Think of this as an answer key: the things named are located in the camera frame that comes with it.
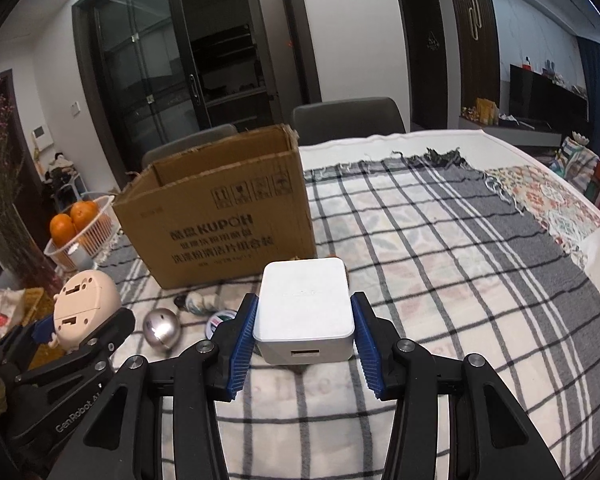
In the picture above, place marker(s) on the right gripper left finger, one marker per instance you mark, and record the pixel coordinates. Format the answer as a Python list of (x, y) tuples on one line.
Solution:
[(120, 436)]

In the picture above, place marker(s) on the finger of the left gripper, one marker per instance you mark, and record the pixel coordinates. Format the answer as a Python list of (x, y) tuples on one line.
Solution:
[(98, 346), (21, 342)]

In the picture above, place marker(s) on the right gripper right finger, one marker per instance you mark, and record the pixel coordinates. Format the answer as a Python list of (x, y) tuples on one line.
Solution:
[(491, 437)]

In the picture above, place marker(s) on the beige round alarm clock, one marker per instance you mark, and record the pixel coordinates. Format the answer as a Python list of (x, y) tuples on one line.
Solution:
[(87, 300)]

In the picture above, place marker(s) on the silver metal ball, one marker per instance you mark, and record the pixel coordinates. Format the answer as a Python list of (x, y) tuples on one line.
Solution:
[(161, 329)]

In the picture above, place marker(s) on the white rectangular charger box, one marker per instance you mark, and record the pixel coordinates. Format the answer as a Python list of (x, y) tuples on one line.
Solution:
[(304, 314)]

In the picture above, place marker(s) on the dried purple flower bouquet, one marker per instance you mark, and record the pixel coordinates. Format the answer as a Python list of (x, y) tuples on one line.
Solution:
[(19, 253)]

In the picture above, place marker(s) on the white fruit basket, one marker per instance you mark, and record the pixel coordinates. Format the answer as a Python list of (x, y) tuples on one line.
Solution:
[(93, 239)]

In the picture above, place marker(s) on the orange fruit front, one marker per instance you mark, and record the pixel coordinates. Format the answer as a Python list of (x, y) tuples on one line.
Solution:
[(62, 230)]

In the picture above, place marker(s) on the orange fruit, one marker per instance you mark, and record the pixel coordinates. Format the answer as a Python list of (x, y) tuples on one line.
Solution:
[(62, 230), (82, 213)]

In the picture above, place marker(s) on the orange fruit rear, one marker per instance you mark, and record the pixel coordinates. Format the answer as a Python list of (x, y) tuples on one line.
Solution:
[(82, 213)]

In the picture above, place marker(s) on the white shoe rack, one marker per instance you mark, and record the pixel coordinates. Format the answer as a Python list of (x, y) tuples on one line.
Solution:
[(63, 184)]

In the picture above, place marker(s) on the brown cardboard box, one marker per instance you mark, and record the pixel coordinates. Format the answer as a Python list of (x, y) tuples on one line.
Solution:
[(223, 210)]

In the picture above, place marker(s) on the plaid grey white tablecloth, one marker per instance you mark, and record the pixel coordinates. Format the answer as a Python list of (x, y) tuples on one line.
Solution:
[(456, 266)]

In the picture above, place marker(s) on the grey dining chair left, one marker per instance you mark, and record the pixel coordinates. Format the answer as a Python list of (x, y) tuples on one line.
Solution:
[(193, 140)]

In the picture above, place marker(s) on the grey dining chair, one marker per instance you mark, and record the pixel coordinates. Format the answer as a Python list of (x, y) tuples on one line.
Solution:
[(193, 140), (347, 119)]

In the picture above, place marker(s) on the patterned floral table mat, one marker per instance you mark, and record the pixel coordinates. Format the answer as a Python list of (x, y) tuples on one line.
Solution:
[(560, 213)]

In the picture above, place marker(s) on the grey dining chair right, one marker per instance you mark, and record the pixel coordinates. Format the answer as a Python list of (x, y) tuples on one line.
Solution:
[(347, 119)]

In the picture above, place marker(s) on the white tv cabinet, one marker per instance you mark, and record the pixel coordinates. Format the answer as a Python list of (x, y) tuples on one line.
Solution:
[(516, 137)]

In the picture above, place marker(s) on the dark glass sliding door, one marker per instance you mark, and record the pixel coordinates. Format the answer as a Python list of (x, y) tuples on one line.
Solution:
[(139, 76)]

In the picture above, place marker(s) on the black television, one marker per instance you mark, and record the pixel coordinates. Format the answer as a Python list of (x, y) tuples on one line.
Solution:
[(535, 99)]

